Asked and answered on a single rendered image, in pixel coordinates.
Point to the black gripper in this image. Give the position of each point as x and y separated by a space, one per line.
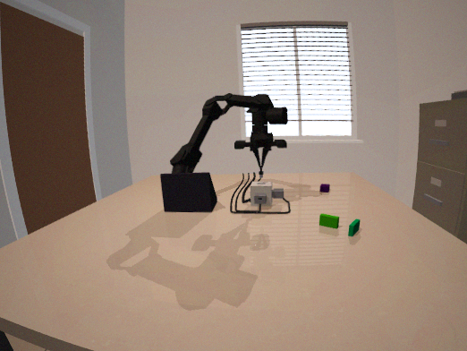
281 144

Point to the green rectangular block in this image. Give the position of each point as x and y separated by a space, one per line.
354 227
328 220

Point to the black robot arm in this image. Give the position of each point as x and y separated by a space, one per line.
261 109

